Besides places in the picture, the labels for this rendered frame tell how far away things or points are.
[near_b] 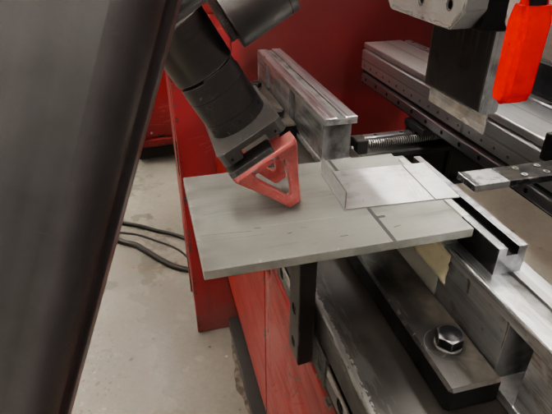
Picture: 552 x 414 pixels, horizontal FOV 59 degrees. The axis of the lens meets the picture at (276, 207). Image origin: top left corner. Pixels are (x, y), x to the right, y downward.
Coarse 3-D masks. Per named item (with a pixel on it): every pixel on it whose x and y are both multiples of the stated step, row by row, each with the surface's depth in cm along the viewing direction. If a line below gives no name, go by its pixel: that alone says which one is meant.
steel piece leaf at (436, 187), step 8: (408, 168) 58; (416, 168) 58; (424, 168) 58; (416, 176) 57; (424, 176) 57; (432, 176) 57; (424, 184) 55; (432, 184) 55; (440, 184) 55; (432, 192) 53; (440, 192) 53; (448, 192) 53
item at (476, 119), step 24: (432, 48) 52; (456, 48) 48; (480, 48) 44; (432, 72) 52; (456, 72) 48; (480, 72) 45; (432, 96) 55; (456, 96) 49; (480, 96) 45; (480, 120) 47
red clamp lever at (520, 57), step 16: (528, 0) 30; (544, 0) 30; (512, 16) 30; (528, 16) 30; (544, 16) 30; (512, 32) 31; (528, 32) 30; (544, 32) 30; (512, 48) 31; (528, 48) 31; (512, 64) 31; (528, 64) 31; (496, 80) 33; (512, 80) 32; (528, 80) 32; (496, 96) 33; (512, 96) 32
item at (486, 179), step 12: (540, 156) 64; (492, 168) 58; (504, 168) 58; (516, 168) 57; (528, 168) 58; (540, 168) 58; (468, 180) 55; (480, 180) 55; (492, 180) 55; (504, 180) 55; (516, 180) 55; (528, 180) 56; (540, 180) 56
